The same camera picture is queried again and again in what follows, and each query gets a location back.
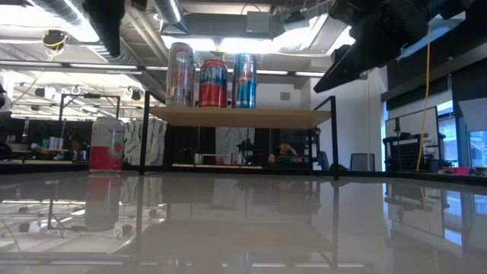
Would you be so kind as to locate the white Celsius Peach Vibe can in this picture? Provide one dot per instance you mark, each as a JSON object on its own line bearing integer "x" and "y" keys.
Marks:
{"x": 179, "y": 80}

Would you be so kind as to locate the black background frame stand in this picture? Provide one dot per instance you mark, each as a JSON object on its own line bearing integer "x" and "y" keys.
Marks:
{"x": 91, "y": 96}

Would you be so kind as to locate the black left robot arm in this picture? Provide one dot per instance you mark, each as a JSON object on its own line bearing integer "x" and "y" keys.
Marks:
{"x": 104, "y": 26}

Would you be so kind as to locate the rectangular metal ventilation duct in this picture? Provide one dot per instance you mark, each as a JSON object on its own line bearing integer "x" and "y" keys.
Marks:
{"x": 441, "y": 32}

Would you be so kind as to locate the white and pink beverage can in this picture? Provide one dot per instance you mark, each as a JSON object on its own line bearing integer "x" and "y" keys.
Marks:
{"x": 106, "y": 148}

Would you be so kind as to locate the black pegboard rack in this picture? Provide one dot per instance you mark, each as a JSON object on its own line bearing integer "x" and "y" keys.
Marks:
{"x": 409, "y": 154}

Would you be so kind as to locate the orange Fanta can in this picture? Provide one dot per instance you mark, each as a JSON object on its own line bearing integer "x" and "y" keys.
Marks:
{"x": 213, "y": 87}

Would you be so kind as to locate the black background robot arm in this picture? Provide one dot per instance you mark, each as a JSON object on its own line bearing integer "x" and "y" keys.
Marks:
{"x": 247, "y": 150}

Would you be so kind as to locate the blue silver Red Bull can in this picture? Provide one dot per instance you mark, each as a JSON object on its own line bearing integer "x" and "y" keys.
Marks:
{"x": 244, "y": 83}

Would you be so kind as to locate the person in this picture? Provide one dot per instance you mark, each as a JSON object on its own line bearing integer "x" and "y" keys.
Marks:
{"x": 283, "y": 151}

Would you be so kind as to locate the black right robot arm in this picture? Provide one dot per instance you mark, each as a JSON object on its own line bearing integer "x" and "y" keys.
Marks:
{"x": 456, "y": 5}

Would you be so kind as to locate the white patterned curtain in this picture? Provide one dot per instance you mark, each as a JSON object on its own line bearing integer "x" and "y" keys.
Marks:
{"x": 158, "y": 141}
{"x": 228, "y": 141}

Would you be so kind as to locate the pink-red box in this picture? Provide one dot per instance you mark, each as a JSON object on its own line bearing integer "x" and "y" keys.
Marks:
{"x": 456, "y": 170}

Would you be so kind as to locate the grey wall vent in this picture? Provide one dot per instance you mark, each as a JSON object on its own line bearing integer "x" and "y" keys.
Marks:
{"x": 285, "y": 96}

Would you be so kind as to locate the grey bin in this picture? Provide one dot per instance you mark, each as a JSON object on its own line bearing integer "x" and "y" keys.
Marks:
{"x": 362, "y": 163}

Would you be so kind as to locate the small spiral silver ceiling duct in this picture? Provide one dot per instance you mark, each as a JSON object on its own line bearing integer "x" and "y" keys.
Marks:
{"x": 169, "y": 9}

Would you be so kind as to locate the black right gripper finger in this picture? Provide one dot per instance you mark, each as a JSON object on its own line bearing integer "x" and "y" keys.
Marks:
{"x": 342, "y": 70}

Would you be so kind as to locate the grey ceiling box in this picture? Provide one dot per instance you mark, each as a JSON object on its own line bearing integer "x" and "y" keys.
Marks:
{"x": 258, "y": 22}

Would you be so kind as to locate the framed whiteboard panel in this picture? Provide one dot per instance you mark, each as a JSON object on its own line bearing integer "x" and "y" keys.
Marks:
{"x": 418, "y": 122}

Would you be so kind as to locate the long tube ceiling light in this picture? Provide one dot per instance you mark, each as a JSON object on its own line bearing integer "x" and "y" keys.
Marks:
{"x": 274, "y": 72}

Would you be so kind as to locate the wooden shelf with black frame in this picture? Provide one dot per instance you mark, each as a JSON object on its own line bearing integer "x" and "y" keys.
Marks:
{"x": 239, "y": 118}

